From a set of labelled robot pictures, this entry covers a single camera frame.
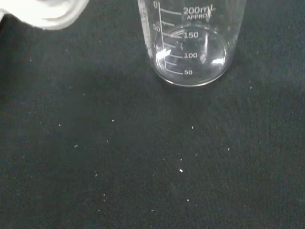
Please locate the black bench cloth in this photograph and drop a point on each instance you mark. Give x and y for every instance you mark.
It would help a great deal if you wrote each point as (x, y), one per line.
(143, 155)

